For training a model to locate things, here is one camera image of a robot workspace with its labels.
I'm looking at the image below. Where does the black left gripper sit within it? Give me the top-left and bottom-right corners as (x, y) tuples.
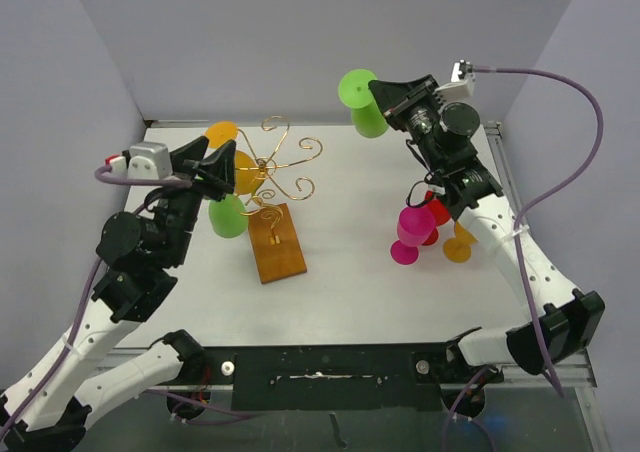
(156, 135), (235, 265)

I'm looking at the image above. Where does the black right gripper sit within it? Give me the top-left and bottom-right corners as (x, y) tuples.
(368, 75), (445, 173)

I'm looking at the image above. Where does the green plastic wine glass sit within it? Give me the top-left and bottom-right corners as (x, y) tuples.
(208, 194), (249, 239)
(338, 69), (388, 139)

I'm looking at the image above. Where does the orange plastic wine glass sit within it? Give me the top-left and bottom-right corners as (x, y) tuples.
(442, 222), (477, 263)
(204, 121), (262, 196)

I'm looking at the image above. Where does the gold wire wine glass rack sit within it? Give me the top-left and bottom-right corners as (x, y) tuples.
(235, 115), (324, 285)

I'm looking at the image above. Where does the red plastic wine glass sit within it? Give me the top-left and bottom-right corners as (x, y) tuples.
(423, 191), (451, 246)

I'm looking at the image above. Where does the pink plastic wine glass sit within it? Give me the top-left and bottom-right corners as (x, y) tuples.
(390, 207), (436, 265)

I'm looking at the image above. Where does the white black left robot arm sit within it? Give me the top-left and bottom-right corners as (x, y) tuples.
(1, 136), (236, 451)

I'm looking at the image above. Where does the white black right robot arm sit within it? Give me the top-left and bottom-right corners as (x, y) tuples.
(368, 73), (605, 381)

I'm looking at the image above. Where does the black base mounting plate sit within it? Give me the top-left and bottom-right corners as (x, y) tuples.
(144, 341), (506, 413)

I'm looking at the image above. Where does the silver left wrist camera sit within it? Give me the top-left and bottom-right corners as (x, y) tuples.
(105, 142), (173, 180)

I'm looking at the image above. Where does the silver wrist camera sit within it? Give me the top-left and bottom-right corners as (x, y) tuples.
(105, 142), (173, 180)
(435, 60), (475, 104)

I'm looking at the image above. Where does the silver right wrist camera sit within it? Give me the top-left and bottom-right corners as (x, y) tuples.
(435, 60), (475, 104)

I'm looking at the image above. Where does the aluminium frame rail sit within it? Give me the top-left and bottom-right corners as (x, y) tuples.
(507, 121), (605, 395)

